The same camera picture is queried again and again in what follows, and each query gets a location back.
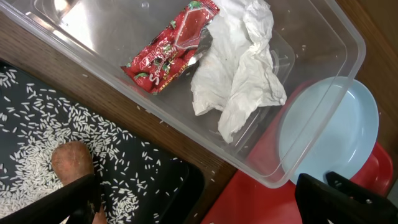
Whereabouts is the clear plastic waste bin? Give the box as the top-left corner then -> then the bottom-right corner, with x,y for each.
1,0 -> 366,188

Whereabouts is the white rice pile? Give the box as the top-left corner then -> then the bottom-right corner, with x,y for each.
0,68 -> 187,224

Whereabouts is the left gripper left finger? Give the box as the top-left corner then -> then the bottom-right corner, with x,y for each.
1,174 -> 101,224

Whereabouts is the white tissue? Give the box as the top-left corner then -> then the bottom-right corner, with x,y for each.
191,0 -> 287,143

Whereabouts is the red strawberry snack wrapper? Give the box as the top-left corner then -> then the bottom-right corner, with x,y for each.
121,0 -> 220,95

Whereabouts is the large light blue plate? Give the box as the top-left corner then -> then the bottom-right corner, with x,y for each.
278,77 -> 379,183

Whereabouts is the orange carrot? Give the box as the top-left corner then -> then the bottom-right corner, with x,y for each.
52,141 -> 107,223

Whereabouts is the red serving tray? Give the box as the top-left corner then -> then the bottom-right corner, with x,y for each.
200,77 -> 394,224

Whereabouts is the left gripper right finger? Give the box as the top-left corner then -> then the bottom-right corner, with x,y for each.
295,172 -> 397,224

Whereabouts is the black waste tray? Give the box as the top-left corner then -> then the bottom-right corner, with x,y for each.
0,60 -> 206,224

